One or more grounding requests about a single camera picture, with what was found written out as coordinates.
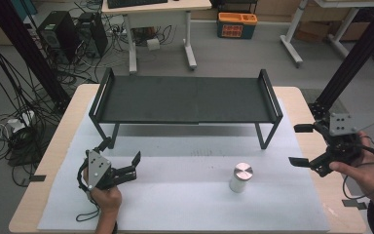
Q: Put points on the person's left hand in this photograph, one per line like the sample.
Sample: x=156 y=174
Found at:
x=108 y=200

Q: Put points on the silver metal cylinder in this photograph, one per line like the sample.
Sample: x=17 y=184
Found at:
x=240 y=180

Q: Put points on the orange and teal toolbox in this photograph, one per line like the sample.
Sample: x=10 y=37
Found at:
x=237 y=26

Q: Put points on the white foam mat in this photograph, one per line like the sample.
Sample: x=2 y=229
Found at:
x=175 y=198

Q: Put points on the small white box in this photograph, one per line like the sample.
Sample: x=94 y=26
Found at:
x=153 y=44

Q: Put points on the black keyboard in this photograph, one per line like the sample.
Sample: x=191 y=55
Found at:
x=136 y=3

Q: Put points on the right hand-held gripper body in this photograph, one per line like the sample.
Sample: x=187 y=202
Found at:
x=344 y=148

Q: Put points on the white desk frame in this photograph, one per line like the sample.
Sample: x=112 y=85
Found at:
x=305 y=32

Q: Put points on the white-legged desk with wooden top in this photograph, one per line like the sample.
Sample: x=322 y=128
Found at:
x=157 y=16

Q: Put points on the black tape strip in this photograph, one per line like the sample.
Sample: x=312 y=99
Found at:
x=38 y=178
x=354 y=204

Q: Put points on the person's right hand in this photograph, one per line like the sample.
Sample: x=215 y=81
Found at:
x=368 y=172

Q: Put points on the white power strip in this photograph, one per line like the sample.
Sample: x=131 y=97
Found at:
x=19 y=122

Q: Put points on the black metal shelf rack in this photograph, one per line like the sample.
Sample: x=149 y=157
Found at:
x=188 y=99

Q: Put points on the cardboard box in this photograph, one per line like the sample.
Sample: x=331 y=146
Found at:
x=354 y=31

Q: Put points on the black computer tower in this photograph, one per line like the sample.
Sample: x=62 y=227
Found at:
x=58 y=35
x=92 y=34

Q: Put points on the black aluminium frame post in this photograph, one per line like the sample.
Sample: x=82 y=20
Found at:
x=26 y=48
x=357 y=61

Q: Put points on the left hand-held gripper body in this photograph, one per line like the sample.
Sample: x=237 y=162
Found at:
x=99 y=169

